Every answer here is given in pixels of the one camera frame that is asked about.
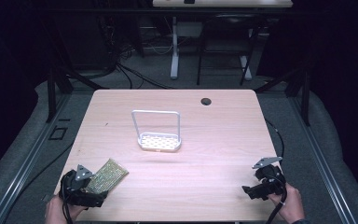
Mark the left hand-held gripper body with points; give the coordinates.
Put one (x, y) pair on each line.
(71, 186)

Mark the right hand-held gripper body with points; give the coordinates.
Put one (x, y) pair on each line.
(270, 179)

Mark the green yellow sponge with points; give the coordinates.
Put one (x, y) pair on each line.
(110, 175)

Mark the white sponge holder rack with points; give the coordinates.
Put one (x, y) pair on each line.
(160, 141)

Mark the person's left hand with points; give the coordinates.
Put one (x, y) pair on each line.
(56, 210)

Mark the person's right hand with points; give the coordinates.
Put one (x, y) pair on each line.
(287, 205)

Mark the black chair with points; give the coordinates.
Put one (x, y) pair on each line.
(227, 43)

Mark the white-legged desk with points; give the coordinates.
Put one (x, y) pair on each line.
(175, 46)

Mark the aluminium floor rail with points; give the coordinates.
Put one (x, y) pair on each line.
(28, 161)
(321, 161)

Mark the black metal frame stand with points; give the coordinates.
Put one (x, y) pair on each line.
(304, 93)
(54, 90)

